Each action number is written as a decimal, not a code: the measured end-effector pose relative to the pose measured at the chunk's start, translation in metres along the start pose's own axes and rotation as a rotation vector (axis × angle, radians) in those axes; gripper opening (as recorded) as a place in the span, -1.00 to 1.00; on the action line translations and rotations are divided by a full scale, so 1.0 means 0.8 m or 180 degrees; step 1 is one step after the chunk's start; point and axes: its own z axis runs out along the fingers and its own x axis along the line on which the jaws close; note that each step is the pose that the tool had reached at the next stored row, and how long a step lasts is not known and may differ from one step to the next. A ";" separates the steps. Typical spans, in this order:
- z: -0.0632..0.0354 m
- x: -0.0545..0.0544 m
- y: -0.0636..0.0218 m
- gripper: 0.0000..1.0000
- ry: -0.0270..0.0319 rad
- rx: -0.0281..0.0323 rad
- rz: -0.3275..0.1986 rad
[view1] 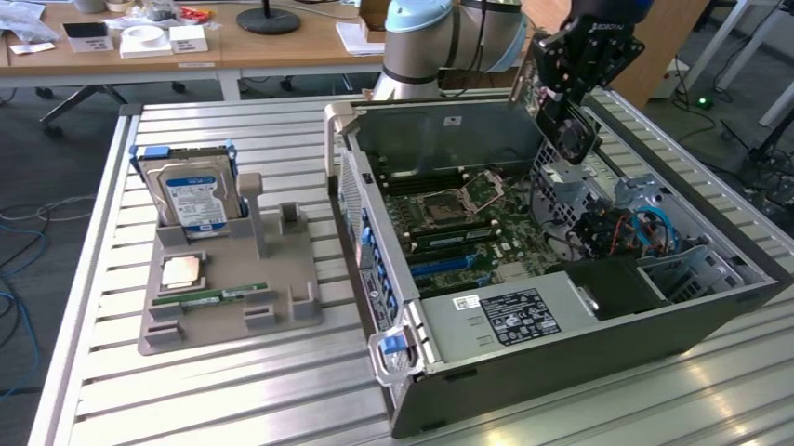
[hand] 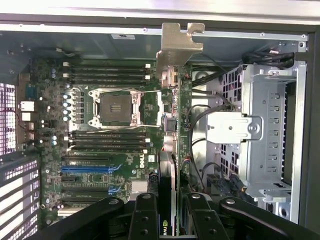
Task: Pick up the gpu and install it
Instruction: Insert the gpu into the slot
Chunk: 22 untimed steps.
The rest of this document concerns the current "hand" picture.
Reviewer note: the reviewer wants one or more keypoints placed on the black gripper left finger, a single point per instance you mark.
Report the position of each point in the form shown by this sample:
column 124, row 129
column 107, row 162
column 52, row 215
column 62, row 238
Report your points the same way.
column 145, row 220

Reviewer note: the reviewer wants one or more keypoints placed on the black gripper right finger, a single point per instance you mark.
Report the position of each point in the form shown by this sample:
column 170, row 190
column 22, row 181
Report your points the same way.
column 202, row 220

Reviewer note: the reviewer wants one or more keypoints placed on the black expansion slot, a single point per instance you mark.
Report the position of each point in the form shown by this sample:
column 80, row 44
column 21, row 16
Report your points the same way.
column 85, row 158
column 85, row 193
column 85, row 201

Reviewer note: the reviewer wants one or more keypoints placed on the white expansion slot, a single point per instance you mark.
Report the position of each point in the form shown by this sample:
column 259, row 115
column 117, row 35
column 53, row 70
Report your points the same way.
column 68, row 212

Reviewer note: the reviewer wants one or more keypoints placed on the blue expansion slot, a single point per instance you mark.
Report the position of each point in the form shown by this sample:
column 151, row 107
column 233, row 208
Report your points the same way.
column 85, row 169

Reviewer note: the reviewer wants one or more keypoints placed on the green motherboard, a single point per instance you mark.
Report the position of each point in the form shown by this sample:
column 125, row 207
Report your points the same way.
column 50, row 155

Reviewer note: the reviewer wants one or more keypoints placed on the CPU socket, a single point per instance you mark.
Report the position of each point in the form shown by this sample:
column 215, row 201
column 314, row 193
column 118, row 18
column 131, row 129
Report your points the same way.
column 115, row 107

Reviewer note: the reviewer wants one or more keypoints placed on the silver metal disk bay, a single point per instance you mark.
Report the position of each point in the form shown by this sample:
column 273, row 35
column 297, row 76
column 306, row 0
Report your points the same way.
column 270, row 125

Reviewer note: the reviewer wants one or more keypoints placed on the open grey PC case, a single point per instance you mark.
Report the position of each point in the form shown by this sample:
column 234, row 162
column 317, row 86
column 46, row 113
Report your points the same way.
column 100, row 47

